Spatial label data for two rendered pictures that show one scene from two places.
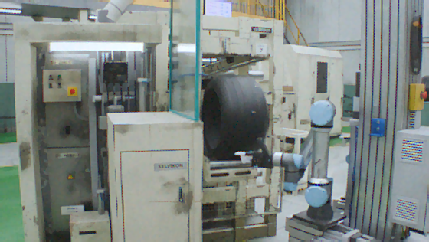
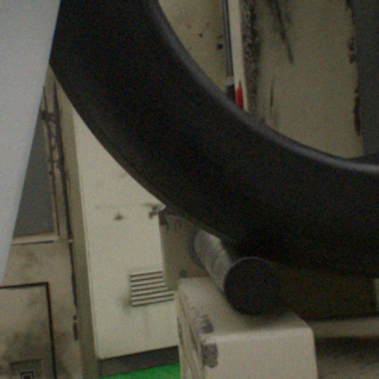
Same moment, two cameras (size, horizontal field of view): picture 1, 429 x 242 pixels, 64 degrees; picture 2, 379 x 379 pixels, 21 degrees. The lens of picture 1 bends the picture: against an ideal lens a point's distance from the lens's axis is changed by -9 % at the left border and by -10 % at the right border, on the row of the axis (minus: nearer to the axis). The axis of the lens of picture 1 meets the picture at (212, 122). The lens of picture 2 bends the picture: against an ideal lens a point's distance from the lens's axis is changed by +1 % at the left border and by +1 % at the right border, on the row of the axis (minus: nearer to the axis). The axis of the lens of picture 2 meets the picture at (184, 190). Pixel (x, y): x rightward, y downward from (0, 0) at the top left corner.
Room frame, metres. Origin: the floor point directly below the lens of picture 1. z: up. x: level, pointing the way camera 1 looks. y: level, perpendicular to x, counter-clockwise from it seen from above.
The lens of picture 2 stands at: (2.72, -1.07, 1.02)
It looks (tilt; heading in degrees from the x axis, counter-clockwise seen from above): 3 degrees down; 106
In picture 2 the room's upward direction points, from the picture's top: 5 degrees counter-clockwise
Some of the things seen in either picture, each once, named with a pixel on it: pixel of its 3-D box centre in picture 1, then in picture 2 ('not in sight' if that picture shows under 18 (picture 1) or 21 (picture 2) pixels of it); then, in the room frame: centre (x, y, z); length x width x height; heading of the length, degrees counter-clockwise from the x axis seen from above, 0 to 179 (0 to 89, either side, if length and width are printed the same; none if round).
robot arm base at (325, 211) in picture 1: (320, 206); not in sight; (1.96, -0.61, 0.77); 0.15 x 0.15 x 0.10
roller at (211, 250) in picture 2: (231, 162); (229, 260); (2.50, -0.13, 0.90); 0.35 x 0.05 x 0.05; 109
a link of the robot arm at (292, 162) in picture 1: (292, 161); not in sight; (1.90, -0.42, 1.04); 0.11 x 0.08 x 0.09; 64
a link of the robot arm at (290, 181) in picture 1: (291, 178); not in sight; (1.92, -0.42, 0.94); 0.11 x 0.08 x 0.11; 154
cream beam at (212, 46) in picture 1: (227, 47); not in sight; (2.95, -0.11, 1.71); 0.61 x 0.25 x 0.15; 109
